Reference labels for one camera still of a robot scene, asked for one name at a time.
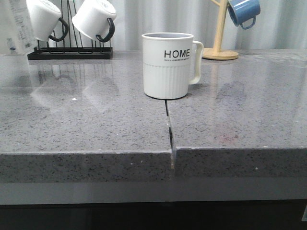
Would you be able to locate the white HOME ribbed cup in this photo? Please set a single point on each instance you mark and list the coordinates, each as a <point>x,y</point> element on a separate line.
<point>171,62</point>

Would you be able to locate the white milk carton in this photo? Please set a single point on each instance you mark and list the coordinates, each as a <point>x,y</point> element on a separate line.
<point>16,32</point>

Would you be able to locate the wooden mug tree stand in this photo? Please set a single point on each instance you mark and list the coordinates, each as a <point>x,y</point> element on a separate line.
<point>216,53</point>

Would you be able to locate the blue enamel mug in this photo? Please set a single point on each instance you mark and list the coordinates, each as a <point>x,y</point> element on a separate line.
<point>241,11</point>

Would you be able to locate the black wire mug rack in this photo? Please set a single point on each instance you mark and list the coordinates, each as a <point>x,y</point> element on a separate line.
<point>75,45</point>

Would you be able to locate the white mug black handle left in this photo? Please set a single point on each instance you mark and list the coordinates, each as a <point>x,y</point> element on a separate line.
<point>44,16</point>

